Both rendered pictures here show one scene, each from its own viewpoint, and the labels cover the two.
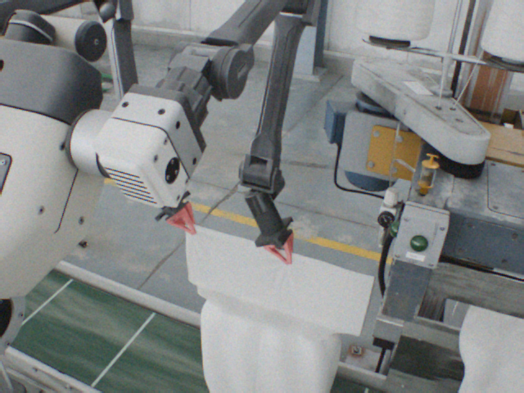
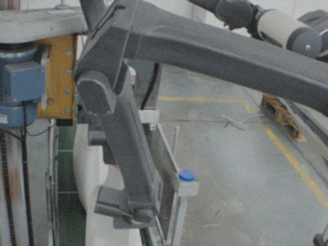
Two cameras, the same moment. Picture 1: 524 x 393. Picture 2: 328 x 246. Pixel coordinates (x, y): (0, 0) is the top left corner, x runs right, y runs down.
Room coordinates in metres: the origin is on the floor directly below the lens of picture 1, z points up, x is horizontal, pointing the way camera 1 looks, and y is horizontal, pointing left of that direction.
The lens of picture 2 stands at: (1.46, 0.90, 1.70)
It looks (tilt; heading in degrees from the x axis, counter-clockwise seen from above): 29 degrees down; 231
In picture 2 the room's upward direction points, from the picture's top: 9 degrees clockwise
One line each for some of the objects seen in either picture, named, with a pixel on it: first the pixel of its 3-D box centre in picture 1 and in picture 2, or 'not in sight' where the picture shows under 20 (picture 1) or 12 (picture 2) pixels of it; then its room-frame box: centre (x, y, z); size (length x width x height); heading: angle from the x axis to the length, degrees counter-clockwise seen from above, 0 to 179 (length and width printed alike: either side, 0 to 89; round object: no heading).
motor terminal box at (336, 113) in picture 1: (341, 126); (24, 84); (1.17, -0.19, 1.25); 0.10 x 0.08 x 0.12; 4
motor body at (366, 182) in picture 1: (377, 141); (13, 84); (1.17, -0.29, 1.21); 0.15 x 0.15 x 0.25
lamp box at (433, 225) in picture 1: (421, 235); not in sight; (0.63, -0.26, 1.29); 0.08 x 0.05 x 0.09; 69
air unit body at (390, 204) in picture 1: (387, 221); not in sight; (0.89, -0.28, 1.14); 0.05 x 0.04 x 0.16; 159
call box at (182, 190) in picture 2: not in sight; (186, 183); (0.59, -0.10, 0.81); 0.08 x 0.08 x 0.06; 69
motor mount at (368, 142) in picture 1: (398, 150); (41, 69); (1.07, -0.32, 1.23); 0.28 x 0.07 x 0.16; 69
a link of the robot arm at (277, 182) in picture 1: (264, 179); (109, 125); (0.98, 0.00, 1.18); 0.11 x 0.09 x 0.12; 160
